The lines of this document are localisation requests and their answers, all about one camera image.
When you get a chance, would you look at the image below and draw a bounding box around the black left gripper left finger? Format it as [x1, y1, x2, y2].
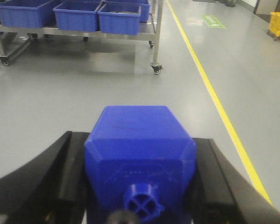
[0, 131, 89, 224]

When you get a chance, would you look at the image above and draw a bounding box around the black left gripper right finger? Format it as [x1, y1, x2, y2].
[191, 138, 280, 224]

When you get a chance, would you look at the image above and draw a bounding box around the blue bottle-shaped plastic part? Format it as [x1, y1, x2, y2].
[84, 105, 196, 223]

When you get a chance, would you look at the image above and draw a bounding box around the steel trolley with casters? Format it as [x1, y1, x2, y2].
[0, 0, 163, 75]

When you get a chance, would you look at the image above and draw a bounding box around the blue trolley bin middle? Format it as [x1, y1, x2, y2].
[53, 0, 101, 32]

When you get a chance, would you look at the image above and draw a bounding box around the blue trolley bin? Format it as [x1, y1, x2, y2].
[98, 2, 141, 35]
[0, 0, 60, 28]
[103, 0, 151, 23]
[53, 0, 101, 32]

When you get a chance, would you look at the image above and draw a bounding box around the blue trolley bin left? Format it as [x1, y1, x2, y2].
[0, 0, 60, 28]

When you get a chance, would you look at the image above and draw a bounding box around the blue trolley bin right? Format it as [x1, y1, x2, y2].
[98, 2, 141, 35]

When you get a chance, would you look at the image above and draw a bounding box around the blue trolley bin rear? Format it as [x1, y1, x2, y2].
[103, 0, 151, 23]

